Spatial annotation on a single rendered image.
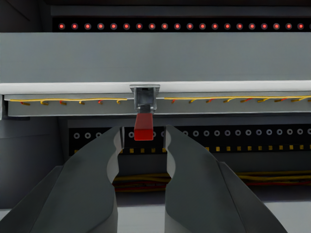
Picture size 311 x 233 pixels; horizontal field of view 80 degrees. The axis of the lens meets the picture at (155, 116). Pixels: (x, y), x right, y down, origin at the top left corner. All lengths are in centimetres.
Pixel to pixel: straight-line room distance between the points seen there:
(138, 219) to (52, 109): 16
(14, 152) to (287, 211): 36
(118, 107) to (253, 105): 16
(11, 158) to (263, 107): 33
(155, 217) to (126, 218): 3
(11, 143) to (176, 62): 24
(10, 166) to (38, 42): 18
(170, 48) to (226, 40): 5
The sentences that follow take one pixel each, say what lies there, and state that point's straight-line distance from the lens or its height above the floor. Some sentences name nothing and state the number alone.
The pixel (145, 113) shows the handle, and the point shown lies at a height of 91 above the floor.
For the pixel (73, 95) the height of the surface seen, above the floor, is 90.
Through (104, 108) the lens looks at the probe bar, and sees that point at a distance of 22.
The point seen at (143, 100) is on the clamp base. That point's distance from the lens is 20.
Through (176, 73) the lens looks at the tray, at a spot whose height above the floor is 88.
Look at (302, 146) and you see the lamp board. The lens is 46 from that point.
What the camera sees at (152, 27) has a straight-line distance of 33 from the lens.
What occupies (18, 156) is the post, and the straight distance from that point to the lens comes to 33.
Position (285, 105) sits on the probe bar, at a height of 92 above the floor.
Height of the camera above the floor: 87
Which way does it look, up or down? 17 degrees up
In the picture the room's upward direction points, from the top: 180 degrees clockwise
